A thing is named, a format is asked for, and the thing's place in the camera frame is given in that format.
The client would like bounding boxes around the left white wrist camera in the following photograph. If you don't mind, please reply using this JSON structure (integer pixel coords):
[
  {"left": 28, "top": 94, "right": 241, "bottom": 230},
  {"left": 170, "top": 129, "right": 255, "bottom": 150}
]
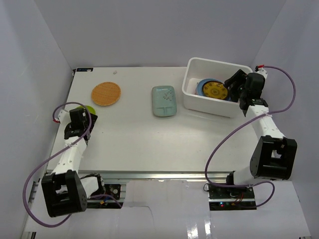
[{"left": 53, "top": 110, "right": 69, "bottom": 123}]

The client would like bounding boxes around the black round plate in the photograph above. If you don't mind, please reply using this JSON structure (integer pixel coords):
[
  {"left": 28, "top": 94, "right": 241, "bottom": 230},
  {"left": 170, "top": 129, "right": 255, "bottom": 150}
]
[{"left": 229, "top": 86, "right": 249, "bottom": 115}]

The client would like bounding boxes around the orange woven round plate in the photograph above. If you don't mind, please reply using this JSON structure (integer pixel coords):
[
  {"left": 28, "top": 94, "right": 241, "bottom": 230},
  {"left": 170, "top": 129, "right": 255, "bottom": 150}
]
[{"left": 91, "top": 82, "right": 122, "bottom": 107}]

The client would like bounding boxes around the blue round plate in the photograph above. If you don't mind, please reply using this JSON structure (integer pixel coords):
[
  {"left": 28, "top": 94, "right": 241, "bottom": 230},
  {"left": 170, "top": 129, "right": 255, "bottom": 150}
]
[{"left": 195, "top": 78, "right": 230, "bottom": 101}]

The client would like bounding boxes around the dark label sticker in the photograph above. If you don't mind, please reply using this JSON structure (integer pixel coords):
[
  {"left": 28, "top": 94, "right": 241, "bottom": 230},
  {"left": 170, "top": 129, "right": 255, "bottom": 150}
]
[{"left": 76, "top": 68, "right": 94, "bottom": 72}]

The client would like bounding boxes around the aluminium frame rail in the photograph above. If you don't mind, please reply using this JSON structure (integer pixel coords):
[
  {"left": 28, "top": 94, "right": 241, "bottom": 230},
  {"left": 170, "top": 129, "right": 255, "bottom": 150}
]
[{"left": 27, "top": 159, "right": 285, "bottom": 239}]

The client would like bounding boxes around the green round plate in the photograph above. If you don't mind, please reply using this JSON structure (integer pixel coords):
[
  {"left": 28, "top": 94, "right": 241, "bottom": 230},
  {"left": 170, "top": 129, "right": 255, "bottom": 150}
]
[{"left": 74, "top": 105, "right": 96, "bottom": 115}]

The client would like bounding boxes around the teal rectangular ceramic plate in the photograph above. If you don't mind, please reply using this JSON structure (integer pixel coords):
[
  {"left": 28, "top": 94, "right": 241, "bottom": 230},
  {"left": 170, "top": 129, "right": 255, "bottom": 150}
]
[{"left": 152, "top": 86, "right": 177, "bottom": 118}]

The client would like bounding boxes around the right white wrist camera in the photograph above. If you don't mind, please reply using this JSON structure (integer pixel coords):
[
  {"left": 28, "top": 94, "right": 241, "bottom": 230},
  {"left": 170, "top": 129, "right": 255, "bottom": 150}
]
[{"left": 255, "top": 65, "right": 268, "bottom": 79}]

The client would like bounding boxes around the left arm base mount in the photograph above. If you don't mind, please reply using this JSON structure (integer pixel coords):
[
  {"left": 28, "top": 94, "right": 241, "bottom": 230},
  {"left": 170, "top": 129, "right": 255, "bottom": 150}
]
[{"left": 87, "top": 184, "right": 123, "bottom": 209}]

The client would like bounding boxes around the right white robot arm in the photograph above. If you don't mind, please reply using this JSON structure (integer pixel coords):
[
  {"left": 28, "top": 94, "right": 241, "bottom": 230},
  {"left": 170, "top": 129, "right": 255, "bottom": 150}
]
[{"left": 224, "top": 67, "right": 297, "bottom": 199}]

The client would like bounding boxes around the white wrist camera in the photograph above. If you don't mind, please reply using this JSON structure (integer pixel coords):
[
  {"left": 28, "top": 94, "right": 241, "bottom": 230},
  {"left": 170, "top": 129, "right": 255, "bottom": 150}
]
[
  {"left": 53, "top": 110, "right": 69, "bottom": 123},
  {"left": 255, "top": 65, "right": 268, "bottom": 79}
]

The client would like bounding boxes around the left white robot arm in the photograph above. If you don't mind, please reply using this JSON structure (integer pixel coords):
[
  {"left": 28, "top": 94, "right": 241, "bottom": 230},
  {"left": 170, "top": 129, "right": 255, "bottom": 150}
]
[{"left": 41, "top": 107, "right": 105, "bottom": 218}]

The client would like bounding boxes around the white plastic bin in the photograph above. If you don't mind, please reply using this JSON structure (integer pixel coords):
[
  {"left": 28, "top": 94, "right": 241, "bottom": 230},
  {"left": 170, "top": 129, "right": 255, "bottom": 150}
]
[{"left": 182, "top": 57, "right": 253, "bottom": 118}]

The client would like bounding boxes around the yellow patterned black-rimmed plate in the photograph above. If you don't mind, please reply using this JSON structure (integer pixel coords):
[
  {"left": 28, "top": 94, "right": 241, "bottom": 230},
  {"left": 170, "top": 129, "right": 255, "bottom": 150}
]
[{"left": 202, "top": 81, "right": 229, "bottom": 100}]

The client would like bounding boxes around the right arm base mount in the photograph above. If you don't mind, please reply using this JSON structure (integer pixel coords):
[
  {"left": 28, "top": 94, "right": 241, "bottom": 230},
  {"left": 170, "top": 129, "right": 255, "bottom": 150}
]
[{"left": 203, "top": 183, "right": 257, "bottom": 211}]

